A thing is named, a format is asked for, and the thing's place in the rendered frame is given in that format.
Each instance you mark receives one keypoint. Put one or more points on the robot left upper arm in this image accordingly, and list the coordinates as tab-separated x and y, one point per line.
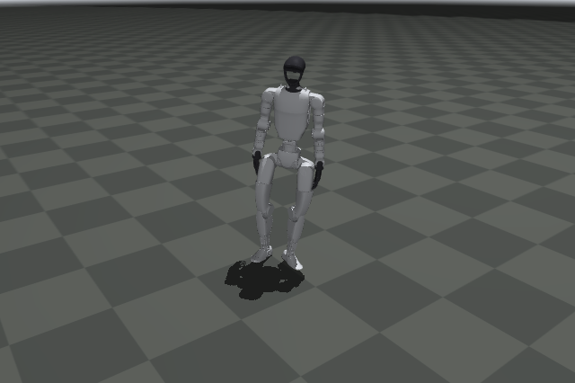
317	102

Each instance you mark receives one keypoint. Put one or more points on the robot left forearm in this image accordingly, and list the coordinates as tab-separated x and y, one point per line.
319	149

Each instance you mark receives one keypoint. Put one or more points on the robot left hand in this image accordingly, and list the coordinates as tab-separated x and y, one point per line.
318	168

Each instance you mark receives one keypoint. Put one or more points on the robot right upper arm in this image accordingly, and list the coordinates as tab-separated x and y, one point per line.
266	105

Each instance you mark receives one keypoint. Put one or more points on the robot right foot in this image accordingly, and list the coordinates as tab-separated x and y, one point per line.
261	255

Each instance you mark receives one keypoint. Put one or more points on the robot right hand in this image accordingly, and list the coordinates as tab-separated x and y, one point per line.
256	160

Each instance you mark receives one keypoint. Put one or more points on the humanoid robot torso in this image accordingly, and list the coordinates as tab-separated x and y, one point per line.
291	119

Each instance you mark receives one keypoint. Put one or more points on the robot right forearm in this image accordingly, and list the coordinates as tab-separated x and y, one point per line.
259	140

